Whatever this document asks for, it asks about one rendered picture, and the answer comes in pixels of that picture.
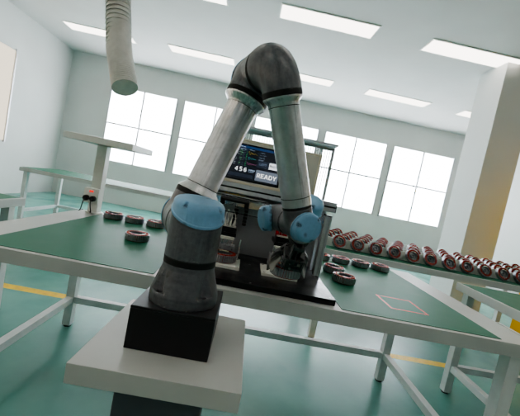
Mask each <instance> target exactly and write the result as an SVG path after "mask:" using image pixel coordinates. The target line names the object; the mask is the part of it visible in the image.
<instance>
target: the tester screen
mask: <svg viewBox="0 0 520 416"><path fill-rule="evenodd" d="M258 161H262V162H266V163H274V164H276V159H275V153H274V151H271V150H266V149H259V148H255V147H251V146H247V145H242V144H241V146H240V148H239V151H238V152H237V154H236V156H235V158H234V161H233V162H232V164H231V166H230V168H229V171H232V172H237V173H243V174H248V175H252V176H253V179H250V178H246V177H239V176H235V175H230V174H226V176H228V177H236V178H240V179H244V180H249V181H253V182H259V181H254V178H255V174H256V170H260V171H264V172H269V173H276V174H277V171H273V170H269V169H265V168H258ZM234 165H238V166H242V167H246V168H248V170H247V172H246V173H244V172H240V171H235V170H234ZM260 183H264V184H268V185H273V186H277V184H276V185H274V184H270V183H266V182H260Z"/></svg>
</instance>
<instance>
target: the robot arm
mask: <svg viewBox="0 0 520 416"><path fill-rule="evenodd" d="M225 93H226V96H227V99H228V101H227V102H226V103H225V106H224V108H223V110H222V112H221V113H220V116H219V118H218V120H217V122H216V123H215V126H214V128H213V130H212V131H211V133H210V136H209V138H208V139H207V141H206V143H205V145H204V147H203V149H202V151H201V153H200V155H199V157H198V159H197V161H196V163H195V165H194V167H193V169H192V171H191V172H190V174H189V176H188V178H187V180H185V181H182V182H179V183H178V184H177V187H176V189H175V191H174V192H173V194H172V196H171V197H170V198H169V199H168V200H167V201H166V202H165V204H164V205H163V208H162V212H161V221H162V224H163V227H164V229H165V230H166V232H167V233H168V236H167V241H166V246H165V251H164V256H163V263H162V265H161V267H160V268H159V270H158V273H157V274H156V276H155V278H154V280H153V282H152V284H151V286H150V289H149V299H150V300H151V301H152V302H153V303H154V304H156V305H157V306H160V307H162V308H164V309H167V310H173V311H178V312H187V313H193V312H202V311H206V310H210V309H212V308H213V307H214V306H215V305H216V301H217V295H218V292H217V286H216V279H215V263H216V259H217V253H218V249H219V245H220V236H221V231H222V227H223V224H224V222H225V207H224V206H223V204H222V203H220V202H219V201H218V199H217V196H216V193H217V191H218V190H219V188H220V185H221V184H222V182H223V181H224V179H225V176H226V174H227V172H228V171H229V168H230V166H231V164H232V162H233V161H234V158H235V156H236V154H237V152H238V151H239V148H240V146H241V144H242V143H243V140H244V138H245V136H246V134H247V133H248V130H249V128H250V126H251V124H252V123H253V120H254V118H255V116H257V115H261V114H263V113H264V111H265V110H266V108H267V107H268V111H269V117H270V123H271V129H272V140H273V147H274V153H275V159H276V165H277V176H278V182H279V187H280V193H281V204H280V205H269V206H261V207H260V208H259V210H258V225H259V227H260V229H261V230H263V231H273V230H277V231H279V232H281V233H283V234H286V235H288V240H289V243H285V244H283V246H281V247H280V248H277V249H276V250H275V251H274V252H273V254H272V255H271V257H270V259H269V261H268V263H267V270H268V269H270V272H272V271H274V269H275V267H276V265H277V264H278V263H279V262H280V261H281V260H282V261H281V268H282V266H283V269H284V270H288V271H293V272H299V273H300V274H301V275H302V277H303V278H305V274H306V268H307V262H308V256H307V253H306V252H305V247H306V246H308V244H309V243H310V242H312V241H314V240H316V239H317V238H318V237H319V235H320V232H321V229H322V224H321V221H320V217H321V216H322V212H323V210H324V203H323V201H322V200H321V199H320V198H319V197H318V196H316V195H313V194H310V184H309V176H308V169H307V162H306V155H305V142H304V135H303V128H302V121H301V114H300V99H301V98H302V97H303V91H302V84H301V78H300V72H299V69H298V66H297V63H296V61H295V58H294V57H293V55H292V54H291V52H290V51H289V50H288V49H287V48H286V47H285V46H283V45H280V44H278V43H275V42H267V43H264V44H261V45H259V46H258V47H257V48H255V49H254V50H253V51H252V52H251V53H250V54H249V55H247V56H246V57H245V58H243V59H242V60H240V61H239V62H238V63H237V64H236V66H235V67H234V70H233V72H232V74H231V79H230V83H229V86H228V87H227V89H226V91H225ZM282 255H283V258H282Z"/></svg>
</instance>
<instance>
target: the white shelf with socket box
mask: <svg viewBox="0 0 520 416"><path fill-rule="evenodd" d="M63 137H66V138H70V139H75V140H79V141H82V142H86V143H89V144H96V145H97V155H96V160H95V165H94V170H93V175H92V185H91V187H85V188H84V193H83V201H82V204H81V207H80V209H79V210H83V209H81V208H82V205H83V202H88V205H87V210H85V212H87V213H90V214H97V215H100V214H102V212H101V208H102V200H103V195H104V190H105V185H106V175H107V170H108V165H109V160H110V155H111V148H113V149H120V150H124V151H129V152H133V153H137V154H144V155H148V156H152V153H153V151H152V150H149V149H145V148H142V147H139V146H137V145H134V144H128V143H124V142H120V141H115V140H112V139H104V138H100V137H96V136H91V135H85V134H80V133H76V132H72V131H67V130H64V132H63Z"/></svg>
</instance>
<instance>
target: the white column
mask: <svg viewBox="0 0 520 416"><path fill-rule="evenodd" d="M519 154H520V64H514V63H510V62H507V63H506V64H503V65H501V66H498V67H497V68H493V69H491V70H489V71H487V72H485V73H482V74H481V75H480V80H479V83H478V87H477V90H476V94H475V100H474V104H473V107H472V111H471V114H470V120H469V124H468V127H467V131H466V137H465V141H464V144H463V148H462V151H461V157H460V161H459V164H458V168H457V171H456V177H455V181H454V184H453V188H452V192H451V198H450V201H449V205H448V208H447V214H446V218H445V221H444V225H443V228H442V235H441V238H440V242H439V245H438V249H441V248H442V249H444V250H446V251H447V252H448V253H450V254H452V253H454V252H458V253H460V254H461V255H462V256H464V257H465V256H466V255H469V254H470V255H472V256H474V257H477V258H478V259H479V260H480V259H482V258H488V259H489V260H493V256H494V250H495V248H496V244H497V241H498V237H499V231H500V228H501V224H502V222H503V216H504V212H505V209H506V205H507V202H508V197H509V193H510V190H511V186H512V183H513V177H514V173H515V171H516V167H517V164H518V158H519ZM438 249H437V250H438ZM457 282H460V283H464V284H468V285H472V286H480V287H484V288H485V286H482V285H477V284H472V283H468V282H463V281H456V280H452V279H447V278H443V277H435V276H431V279H430V282H429V285H430V286H433V287H435V288H436V289H438V290H440V291H441V292H443V293H445V294H447V295H449V296H450V297H452V298H454V299H455V300H458V301H460V302H461V300H462V296H463V293H462V292H460V291H458V290H456V284H457Z"/></svg>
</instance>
